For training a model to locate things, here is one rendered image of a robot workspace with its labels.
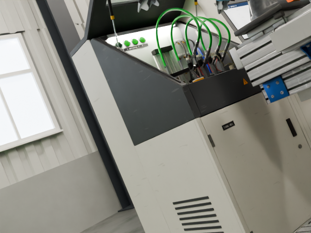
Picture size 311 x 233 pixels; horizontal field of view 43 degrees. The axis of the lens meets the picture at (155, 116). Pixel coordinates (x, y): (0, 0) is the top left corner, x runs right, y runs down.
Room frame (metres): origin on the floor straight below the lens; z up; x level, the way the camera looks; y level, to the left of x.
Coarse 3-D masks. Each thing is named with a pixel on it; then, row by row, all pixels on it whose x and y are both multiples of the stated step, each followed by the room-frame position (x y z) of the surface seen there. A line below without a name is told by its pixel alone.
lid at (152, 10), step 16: (96, 0) 2.05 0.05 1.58; (112, 0) 2.15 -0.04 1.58; (128, 0) 2.23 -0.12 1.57; (176, 0) 2.47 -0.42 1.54; (96, 16) 2.13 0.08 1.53; (128, 16) 2.30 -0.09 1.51; (144, 16) 2.39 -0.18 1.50; (176, 16) 2.59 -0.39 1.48; (96, 32) 2.22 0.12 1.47; (112, 32) 2.31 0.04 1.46
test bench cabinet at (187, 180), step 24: (288, 96) 2.18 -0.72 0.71; (192, 120) 1.80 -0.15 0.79; (144, 144) 2.15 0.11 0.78; (168, 144) 1.99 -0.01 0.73; (192, 144) 1.85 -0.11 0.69; (144, 168) 2.23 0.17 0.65; (168, 168) 2.06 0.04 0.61; (192, 168) 1.91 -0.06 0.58; (216, 168) 1.78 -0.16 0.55; (168, 192) 2.13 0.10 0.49; (192, 192) 1.97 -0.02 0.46; (216, 192) 1.83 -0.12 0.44; (168, 216) 2.20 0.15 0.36; (192, 216) 2.03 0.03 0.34; (216, 216) 1.89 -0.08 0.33; (240, 216) 1.78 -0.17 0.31
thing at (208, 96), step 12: (228, 72) 1.96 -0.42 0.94; (240, 72) 2.01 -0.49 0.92; (192, 84) 1.81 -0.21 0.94; (204, 84) 1.85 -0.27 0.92; (216, 84) 1.90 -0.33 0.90; (228, 84) 1.94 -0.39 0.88; (240, 84) 1.99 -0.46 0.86; (204, 96) 1.83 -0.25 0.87; (216, 96) 1.88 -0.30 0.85; (228, 96) 1.92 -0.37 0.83; (240, 96) 1.97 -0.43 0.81; (204, 108) 1.82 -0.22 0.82; (216, 108) 1.86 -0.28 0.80
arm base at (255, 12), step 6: (252, 0) 1.49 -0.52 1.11; (258, 0) 1.47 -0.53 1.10; (264, 0) 1.45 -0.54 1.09; (270, 0) 1.46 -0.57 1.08; (276, 0) 1.45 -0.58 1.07; (282, 0) 1.45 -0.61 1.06; (252, 6) 1.49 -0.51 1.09; (258, 6) 1.47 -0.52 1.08; (264, 6) 1.45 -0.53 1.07; (270, 6) 1.44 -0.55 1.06; (252, 12) 1.49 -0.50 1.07; (258, 12) 1.47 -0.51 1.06; (264, 12) 1.45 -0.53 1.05; (252, 18) 1.50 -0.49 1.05
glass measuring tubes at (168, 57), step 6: (162, 48) 2.42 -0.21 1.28; (168, 48) 2.45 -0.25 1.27; (156, 54) 2.40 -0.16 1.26; (162, 54) 2.42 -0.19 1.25; (168, 54) 2.48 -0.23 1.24; (156, 60) 2.41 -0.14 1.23; (168, 60) 2.44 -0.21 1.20; (174, 60) 2.46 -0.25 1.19; (162, 66) 2.40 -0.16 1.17; (168, 66) 2.43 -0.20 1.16; (174, 66) 2.48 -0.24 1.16; (174, 72) 2.44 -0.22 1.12; (180, 78) 2.47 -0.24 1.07
